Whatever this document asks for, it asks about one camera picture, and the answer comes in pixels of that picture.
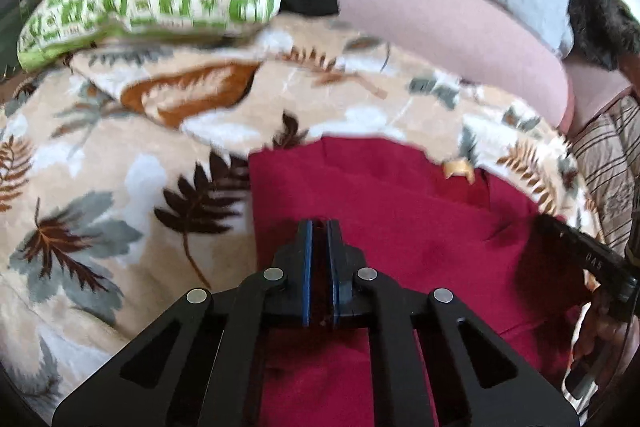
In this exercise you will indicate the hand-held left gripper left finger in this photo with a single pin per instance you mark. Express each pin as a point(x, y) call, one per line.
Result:
point(306, 277)

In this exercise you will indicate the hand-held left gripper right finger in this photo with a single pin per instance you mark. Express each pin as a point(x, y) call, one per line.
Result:
point(334, 277)

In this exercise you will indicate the dark furry cushion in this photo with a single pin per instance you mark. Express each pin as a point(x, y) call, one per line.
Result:
point(600, 22)

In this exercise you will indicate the striped brown cushion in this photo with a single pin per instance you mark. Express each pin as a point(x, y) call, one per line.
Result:
point(607, 157)

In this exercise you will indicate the pink bolster pillow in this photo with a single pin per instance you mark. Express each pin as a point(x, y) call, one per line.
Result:
point(450, 37)

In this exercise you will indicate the person's right hand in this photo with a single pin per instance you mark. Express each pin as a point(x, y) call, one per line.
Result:
point(600, 332)

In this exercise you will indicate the leaf print blanket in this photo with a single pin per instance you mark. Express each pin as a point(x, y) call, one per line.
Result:
point(125, 187)

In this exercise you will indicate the red garment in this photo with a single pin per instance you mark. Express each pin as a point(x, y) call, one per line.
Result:
point(400, 207)

